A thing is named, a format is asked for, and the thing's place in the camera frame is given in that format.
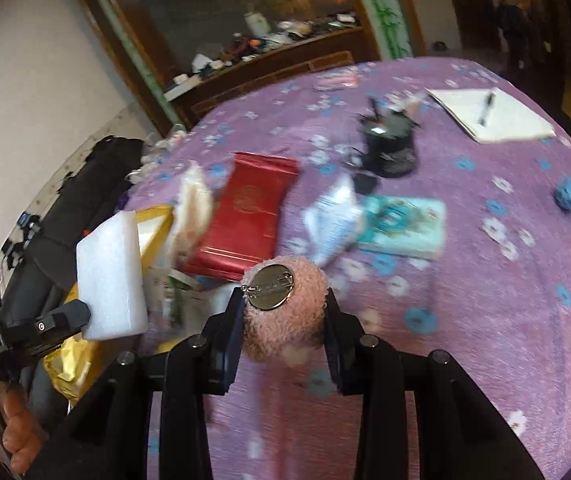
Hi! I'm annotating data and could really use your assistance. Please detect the green white seasoning packet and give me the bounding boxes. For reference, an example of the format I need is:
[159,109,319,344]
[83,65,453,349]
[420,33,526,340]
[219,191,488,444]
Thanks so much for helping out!
[150,268,201,328]

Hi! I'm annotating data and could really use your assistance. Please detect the white foam block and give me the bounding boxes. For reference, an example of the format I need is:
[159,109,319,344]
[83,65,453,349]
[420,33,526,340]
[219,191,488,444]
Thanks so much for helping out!
[76,211,149,341]

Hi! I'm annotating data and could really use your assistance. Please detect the white plastic bags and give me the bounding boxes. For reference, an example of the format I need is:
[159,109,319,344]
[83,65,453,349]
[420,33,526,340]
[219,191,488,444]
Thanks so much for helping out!
[126,124,187,184]

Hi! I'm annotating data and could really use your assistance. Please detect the white foam box yellow tape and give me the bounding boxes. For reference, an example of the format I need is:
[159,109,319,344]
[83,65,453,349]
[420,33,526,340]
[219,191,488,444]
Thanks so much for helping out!
[64,204,176,311]

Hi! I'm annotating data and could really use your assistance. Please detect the pink fluffy pouch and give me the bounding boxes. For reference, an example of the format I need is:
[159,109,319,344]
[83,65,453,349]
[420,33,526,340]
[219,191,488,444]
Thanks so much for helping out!
[241,256,328,368]

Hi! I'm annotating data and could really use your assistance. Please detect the purple floral tablecloth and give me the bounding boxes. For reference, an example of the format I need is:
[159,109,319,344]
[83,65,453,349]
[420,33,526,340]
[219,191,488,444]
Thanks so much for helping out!
[127,58,571,479]

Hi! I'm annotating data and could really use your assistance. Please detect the white red snack bag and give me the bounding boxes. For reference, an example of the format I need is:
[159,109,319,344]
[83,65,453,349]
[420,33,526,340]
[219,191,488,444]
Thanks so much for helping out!
[167,160,214,269]

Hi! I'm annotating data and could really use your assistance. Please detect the black pen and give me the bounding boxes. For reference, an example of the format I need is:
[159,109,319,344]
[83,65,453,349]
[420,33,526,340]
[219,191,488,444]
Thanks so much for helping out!
[477,90,495,127]

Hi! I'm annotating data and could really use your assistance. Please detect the person in dark clothes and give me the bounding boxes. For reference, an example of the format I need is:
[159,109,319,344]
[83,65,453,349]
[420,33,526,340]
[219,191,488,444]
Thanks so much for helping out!
[496,0,527,70]

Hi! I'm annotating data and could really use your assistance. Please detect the teal cartoon tissue pack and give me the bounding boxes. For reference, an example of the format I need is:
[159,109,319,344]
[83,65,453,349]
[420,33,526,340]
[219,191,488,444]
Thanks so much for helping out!
[357,195,447,260]

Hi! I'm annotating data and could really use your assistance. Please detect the red foil pouch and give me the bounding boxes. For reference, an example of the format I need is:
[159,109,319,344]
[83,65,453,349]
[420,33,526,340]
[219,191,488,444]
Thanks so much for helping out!
[182,152,299,282]

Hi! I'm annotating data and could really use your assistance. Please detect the white blue wet wipe pack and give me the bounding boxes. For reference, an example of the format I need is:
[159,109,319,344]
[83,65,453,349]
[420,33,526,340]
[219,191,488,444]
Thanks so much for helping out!
[303,174,365,268]

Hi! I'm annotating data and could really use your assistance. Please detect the white thermos jug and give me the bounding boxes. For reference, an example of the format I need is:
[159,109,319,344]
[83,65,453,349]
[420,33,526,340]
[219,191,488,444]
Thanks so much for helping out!
[244,6,272,38]

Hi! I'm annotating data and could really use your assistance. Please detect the black cylindrical motor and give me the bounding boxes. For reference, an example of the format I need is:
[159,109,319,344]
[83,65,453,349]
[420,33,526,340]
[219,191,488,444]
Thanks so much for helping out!
[359,96,418,179]

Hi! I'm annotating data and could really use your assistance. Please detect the white notepad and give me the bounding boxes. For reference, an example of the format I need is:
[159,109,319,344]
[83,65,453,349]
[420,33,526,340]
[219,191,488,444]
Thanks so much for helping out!
[427,87,555,144]

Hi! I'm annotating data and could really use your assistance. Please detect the wooden cabinet counter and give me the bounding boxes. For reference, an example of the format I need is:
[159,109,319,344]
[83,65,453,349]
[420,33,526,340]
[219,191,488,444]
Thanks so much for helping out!
[170,27,381,127]

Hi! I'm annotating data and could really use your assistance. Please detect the person's left hand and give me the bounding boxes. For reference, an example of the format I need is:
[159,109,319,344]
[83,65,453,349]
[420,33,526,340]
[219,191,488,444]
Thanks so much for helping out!
[0,382,48,474]

